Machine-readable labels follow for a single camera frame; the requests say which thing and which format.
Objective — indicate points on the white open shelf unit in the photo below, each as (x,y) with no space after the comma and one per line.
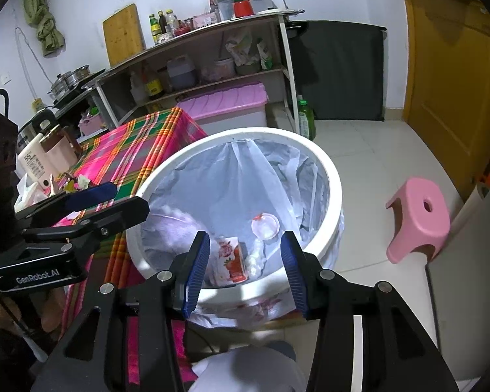
(290,77)

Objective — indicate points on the steel rice cooker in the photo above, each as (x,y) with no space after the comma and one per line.
(28,128)

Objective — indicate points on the white electric water dispenser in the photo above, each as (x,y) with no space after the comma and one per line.
(34,159)

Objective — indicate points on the dark sauce bottle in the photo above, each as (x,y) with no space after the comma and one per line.
(162,24)

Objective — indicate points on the small pink box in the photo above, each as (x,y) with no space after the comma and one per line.
(206,19)

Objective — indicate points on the clear lidded storage container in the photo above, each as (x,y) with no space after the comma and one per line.
(224,6)

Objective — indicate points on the white refrigerator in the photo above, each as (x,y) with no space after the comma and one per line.
(465,294)

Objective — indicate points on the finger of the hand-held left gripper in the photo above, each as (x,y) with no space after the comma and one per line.
(94,194)
(122,212)

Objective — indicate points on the pink plastic stool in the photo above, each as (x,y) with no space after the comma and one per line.
(412,212)

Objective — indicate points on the white power strip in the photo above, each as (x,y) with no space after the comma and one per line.
(37,104)

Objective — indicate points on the crumpled white plastic bag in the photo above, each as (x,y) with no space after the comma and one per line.
(175,228)

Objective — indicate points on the green plastic bottle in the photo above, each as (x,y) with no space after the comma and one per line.
(306,120)

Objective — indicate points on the wooden cutting board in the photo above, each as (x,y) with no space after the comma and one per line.
(122,36)

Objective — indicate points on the dark liquid plastic jug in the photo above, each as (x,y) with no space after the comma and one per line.
(181,73)

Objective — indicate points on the red and white juice carton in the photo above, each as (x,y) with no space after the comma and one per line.
(232,261)

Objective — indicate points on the clear plastic cup lid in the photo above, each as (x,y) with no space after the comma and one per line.
(265,226)

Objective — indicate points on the pink green plaid tablecloth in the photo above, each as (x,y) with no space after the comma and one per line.
(139,147)

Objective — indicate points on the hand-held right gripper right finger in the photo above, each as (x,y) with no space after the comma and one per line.
(292,269)

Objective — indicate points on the white round trash bin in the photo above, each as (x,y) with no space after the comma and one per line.
(335,179)

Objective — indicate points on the white tissue pack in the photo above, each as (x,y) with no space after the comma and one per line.
(26,196)

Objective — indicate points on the crumpled white tissue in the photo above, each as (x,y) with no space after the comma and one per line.
(258,259)

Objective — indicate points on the pink kettle with brown lid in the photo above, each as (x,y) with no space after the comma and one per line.
(57,153)

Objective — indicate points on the white wall outlet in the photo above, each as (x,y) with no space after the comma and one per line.
(5,79)

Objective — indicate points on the crumpled food bags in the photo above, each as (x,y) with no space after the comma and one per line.
(245,51)

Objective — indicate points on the yellow label oil bottle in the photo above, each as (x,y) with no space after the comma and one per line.
(154,85)

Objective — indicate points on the storage box with pink lid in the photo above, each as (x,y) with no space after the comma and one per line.
(224,98)

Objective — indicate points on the person's left hand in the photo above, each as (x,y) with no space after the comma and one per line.
(51,306)

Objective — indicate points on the person's white clothing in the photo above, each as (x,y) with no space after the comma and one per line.
(245,371)

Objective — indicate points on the green hanging cloth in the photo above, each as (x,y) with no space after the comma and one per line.
(45,24)

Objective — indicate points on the pink jar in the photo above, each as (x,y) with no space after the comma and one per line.
(216,69)

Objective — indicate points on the steel pot with lid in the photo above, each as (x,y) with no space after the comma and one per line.
(79,73)
(63,85)

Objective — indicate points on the black cloth-covered rack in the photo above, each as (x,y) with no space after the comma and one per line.
(335,69)

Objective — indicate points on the red bottle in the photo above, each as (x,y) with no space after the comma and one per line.
(243,6)

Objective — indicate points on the white plastic jug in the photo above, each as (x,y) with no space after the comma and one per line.
(137,90)

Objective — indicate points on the clear bottle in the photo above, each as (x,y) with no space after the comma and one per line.
(171,22)

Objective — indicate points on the yellow wooden door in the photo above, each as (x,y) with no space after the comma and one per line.
(445,90)

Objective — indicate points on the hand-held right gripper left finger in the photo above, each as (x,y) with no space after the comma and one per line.
(198,269)

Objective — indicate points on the pink plastic basket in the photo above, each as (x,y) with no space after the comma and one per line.
(92,124)

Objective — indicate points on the translucent plastic bin liner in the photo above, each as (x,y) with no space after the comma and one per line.
(245,179)

